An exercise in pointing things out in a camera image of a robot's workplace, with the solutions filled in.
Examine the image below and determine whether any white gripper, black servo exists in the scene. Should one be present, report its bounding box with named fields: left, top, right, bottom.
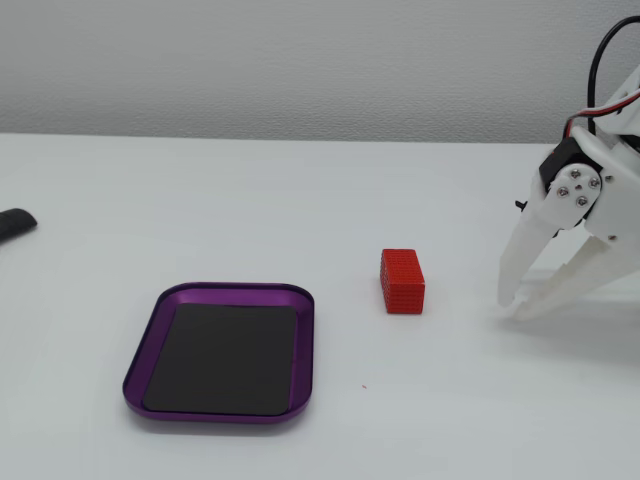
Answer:
left=493, top=125, right=640, bottom=320

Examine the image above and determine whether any red textured block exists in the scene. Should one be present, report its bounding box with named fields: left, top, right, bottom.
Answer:
left=379, top=247, right=427, bottom=316

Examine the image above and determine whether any purple metal tray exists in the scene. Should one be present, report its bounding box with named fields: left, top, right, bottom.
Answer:
left=122, top=282, right=316, bottom=425

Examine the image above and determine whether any black rounded object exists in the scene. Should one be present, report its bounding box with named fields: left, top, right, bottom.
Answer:
left=0, top=208, right=39, bottom=246

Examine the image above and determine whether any red and white servo wire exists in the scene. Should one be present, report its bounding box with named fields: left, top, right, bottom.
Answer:
left=563, top=92, right=640, bottom=139

